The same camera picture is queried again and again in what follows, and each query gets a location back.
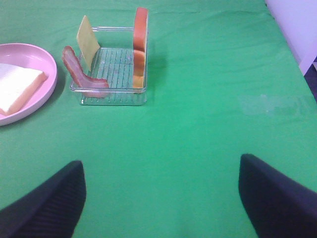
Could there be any clear plastic tray right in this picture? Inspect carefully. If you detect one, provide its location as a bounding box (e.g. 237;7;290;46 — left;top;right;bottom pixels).
70;26;147;106

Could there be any bread slice bottom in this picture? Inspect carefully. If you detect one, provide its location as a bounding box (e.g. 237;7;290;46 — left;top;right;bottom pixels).
0;63;47;116

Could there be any pink plate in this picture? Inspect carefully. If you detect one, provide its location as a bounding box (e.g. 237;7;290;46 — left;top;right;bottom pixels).
0;43;57;126

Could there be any bread slice top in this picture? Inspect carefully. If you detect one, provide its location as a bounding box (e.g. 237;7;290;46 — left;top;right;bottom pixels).
133;7;148;89

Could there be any bread slice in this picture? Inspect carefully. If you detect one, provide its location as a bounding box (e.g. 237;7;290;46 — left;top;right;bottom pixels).
133;7;148;89
0;63;47;116

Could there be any yellow cheese slice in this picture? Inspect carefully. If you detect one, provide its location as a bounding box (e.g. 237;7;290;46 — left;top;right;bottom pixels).
76;15;100;70

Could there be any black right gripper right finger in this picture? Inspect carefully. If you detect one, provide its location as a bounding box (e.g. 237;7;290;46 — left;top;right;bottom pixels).
238;154;317;238

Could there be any green tablecloth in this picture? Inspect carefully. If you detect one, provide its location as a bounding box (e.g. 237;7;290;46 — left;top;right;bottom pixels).
0;0;317;238

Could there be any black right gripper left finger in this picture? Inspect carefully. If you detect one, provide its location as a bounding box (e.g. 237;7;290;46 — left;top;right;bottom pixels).
0;161;87;238

